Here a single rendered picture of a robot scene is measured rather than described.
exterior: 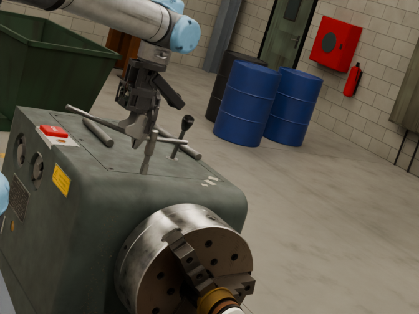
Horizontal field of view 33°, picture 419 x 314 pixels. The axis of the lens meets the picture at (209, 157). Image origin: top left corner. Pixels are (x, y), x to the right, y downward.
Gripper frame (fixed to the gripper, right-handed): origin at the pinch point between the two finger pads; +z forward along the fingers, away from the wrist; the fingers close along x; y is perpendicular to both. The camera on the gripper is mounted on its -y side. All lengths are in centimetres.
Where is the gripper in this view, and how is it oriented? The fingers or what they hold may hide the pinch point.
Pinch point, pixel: (138, 143)
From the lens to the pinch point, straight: 169.7
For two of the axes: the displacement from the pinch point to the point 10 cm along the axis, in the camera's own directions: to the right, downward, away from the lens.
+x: 5.0, 3.6, -7.9
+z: -2.8, 9.3, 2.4
